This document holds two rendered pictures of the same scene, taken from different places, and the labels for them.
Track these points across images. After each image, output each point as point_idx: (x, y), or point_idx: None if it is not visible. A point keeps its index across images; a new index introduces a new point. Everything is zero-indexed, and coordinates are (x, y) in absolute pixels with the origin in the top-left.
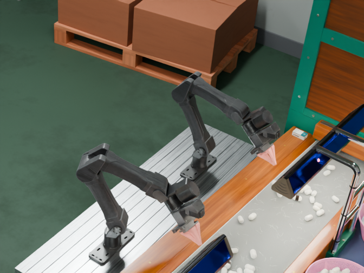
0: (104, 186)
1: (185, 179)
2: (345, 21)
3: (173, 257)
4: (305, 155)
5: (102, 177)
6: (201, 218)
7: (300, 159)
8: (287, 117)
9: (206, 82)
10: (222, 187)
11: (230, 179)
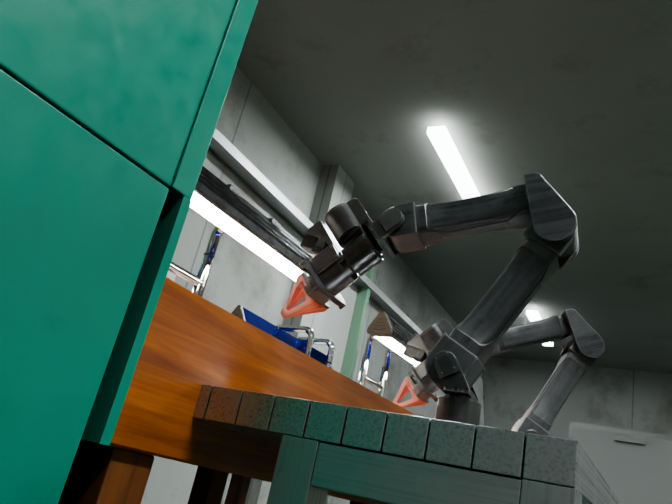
0: (553, 371)
1: (446, 320)
2: None
3: None
4: (288, 238)
5: (561, 360)
6: (406, 356)
7: (293, 245)
8: (176, 241)
9: (499, 191)
10: (378, 394)
11: (363, 387)
